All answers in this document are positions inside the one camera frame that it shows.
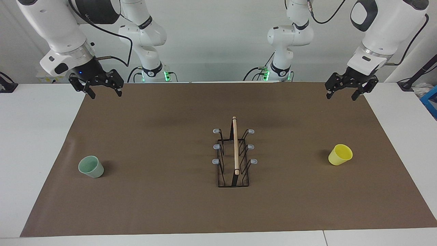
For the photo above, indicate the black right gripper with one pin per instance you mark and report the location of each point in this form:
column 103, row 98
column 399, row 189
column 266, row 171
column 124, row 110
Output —
column 91, row 72

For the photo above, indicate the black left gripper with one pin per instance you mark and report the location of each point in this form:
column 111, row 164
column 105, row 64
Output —
column 355, row 77

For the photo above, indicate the yellow plastic cup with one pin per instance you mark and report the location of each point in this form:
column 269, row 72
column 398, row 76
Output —
column 339, row 155

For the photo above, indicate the pale green plastic cup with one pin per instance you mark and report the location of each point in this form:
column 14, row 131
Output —
column 93, row 168

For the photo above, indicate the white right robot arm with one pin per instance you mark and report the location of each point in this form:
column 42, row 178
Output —
column 61, row 27

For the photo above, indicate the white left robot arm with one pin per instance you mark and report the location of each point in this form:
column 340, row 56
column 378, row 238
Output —
column 382, row 37

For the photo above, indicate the white power strip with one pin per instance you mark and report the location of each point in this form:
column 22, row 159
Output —
column 44, row 79

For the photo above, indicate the crumpled clear plastic bag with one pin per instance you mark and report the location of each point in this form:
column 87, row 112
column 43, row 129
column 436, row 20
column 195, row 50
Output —
column 421, row 90

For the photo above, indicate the black stand pole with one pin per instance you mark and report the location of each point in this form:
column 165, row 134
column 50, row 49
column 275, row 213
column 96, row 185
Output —
column 421, row 71

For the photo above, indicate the blue box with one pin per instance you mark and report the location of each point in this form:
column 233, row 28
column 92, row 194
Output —
column 431, row 102

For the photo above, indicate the black table clamp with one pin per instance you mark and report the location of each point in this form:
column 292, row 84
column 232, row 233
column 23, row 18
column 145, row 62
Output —
column 7, row 87

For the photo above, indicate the brown table mat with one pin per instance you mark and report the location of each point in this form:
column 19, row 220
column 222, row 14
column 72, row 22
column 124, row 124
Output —
column 153, row 205

